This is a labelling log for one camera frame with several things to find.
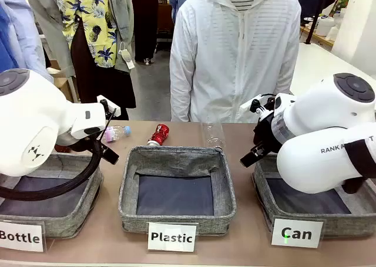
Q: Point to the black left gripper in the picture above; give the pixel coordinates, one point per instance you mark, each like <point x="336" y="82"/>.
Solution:
<point x="88" y="145"/>

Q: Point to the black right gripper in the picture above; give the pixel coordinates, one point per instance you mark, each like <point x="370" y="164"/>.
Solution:
<point x="267" y="132"/>

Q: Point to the small pink-label plastic bottle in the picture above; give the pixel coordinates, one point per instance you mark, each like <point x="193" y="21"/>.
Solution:
<point x="117" y="132"/>

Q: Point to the large clear plastic bottle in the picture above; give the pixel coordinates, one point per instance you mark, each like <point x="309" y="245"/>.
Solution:
<point x="213" y="136"/>

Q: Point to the crushed red can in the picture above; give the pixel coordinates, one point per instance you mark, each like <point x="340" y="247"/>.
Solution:
<point x="160" y="133"/>

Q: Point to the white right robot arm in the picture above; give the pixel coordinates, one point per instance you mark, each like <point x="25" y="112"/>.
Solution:
<point x="317" y="161"/>

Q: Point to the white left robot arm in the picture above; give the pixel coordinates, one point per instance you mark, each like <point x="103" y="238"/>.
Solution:
<point x="29" y="117"/>

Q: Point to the grey fabric basket plastic label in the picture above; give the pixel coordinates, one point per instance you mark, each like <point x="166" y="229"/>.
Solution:
<point x="176" y="164"/>

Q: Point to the grey fabric basket bottle label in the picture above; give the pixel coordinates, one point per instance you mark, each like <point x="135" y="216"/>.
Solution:
<point x="73" y="220"/>

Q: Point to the white Can sign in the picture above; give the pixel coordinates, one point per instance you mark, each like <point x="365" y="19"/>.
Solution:
<point x="296" y="233"/>

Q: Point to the grey fabric basket can label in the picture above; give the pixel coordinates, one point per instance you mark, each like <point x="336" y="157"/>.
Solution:
<point x="352" y="226"/>

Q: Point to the cardboard box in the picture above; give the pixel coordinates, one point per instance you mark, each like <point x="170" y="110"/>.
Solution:
<point x="63" y="85"/>

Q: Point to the hanging grey face mask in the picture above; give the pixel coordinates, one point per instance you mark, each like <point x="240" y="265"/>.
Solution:
<point x="126" y="57"/>

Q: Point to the person in white hoodie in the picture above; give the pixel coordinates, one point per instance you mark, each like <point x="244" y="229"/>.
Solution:
<point x="235" y="58"/>

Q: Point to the white Plastic sign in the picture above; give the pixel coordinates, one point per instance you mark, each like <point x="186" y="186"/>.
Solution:
<point x="171" y="237"/>

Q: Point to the white background table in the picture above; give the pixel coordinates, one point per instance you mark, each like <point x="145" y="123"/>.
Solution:
<point x="323" y="64"/>

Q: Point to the white Bottle sign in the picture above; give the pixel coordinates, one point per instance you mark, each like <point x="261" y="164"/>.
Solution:
<point x="20" y="237"/>

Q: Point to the person in dark clothing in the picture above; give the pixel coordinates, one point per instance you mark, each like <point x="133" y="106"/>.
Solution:
<point x="144" y="20"/>

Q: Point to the person in yellow floral shirt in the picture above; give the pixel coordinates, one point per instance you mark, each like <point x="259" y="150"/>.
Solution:
<point x="85" y="14"/>

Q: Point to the person in light blue coat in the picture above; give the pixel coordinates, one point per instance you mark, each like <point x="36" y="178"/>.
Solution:
<point x="17" y="29"/>

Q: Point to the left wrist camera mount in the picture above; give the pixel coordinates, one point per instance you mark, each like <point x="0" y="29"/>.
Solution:
<point x="113" y="110"/>

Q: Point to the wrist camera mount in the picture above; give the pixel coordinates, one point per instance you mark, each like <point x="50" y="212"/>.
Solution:
<point x="249" y="103"/>
<point x="113" y="110"/>

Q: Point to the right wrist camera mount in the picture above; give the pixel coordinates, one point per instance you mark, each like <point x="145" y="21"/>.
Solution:
<point x="249" y="103"/>

